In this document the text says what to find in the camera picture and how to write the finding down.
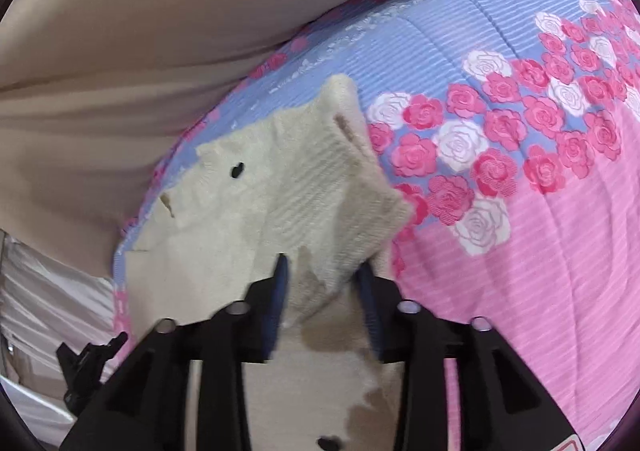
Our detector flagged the beige cloth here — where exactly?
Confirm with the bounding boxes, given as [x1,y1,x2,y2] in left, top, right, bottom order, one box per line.
[0,0,576,277]

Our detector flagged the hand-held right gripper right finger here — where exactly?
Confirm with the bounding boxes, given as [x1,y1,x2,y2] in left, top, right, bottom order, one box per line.
[356,263,583,451]

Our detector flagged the pink blue floral blanket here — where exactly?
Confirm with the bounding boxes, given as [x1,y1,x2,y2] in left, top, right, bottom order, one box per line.
[111,0,640,451]

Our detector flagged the white curtain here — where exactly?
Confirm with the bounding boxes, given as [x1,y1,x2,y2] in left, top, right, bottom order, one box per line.
[0,230,123,434]

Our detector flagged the cream knit sweater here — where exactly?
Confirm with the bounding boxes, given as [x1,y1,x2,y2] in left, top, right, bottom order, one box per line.
[124,73,416,451]

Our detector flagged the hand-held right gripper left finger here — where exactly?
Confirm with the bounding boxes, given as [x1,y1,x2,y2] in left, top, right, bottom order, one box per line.
[60,254,290,451]

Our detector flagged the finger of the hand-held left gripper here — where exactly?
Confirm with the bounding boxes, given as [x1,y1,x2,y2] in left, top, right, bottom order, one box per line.
[56,331,129,416]

